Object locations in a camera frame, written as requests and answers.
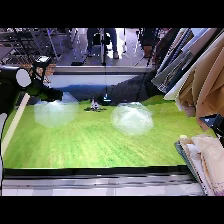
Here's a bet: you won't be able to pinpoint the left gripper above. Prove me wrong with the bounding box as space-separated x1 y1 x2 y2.
45 87 64 103

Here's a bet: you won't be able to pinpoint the cream garment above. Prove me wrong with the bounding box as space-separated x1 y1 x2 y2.
190 134 224 196

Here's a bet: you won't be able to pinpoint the stack of folded clothes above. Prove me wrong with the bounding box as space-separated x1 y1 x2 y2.
174 134 215 196

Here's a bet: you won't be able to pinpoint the person's legs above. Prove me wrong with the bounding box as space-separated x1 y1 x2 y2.
86 27 120 60

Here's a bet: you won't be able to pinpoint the grey hanging garment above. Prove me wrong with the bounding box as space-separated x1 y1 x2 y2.
150 49 196 95

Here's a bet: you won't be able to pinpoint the tan hanging garment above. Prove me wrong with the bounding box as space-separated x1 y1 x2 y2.
175 39 224 132

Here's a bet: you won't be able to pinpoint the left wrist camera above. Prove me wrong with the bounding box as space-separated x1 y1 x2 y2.
32 55 53 80

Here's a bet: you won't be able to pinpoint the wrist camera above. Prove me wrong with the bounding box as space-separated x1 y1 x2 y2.
199 113 224 135
32 55 53 80

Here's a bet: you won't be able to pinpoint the silver frame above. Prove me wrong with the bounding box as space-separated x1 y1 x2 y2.
0 174 205 196

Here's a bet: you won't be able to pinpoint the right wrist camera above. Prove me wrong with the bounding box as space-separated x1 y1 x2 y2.
199 113 224 135

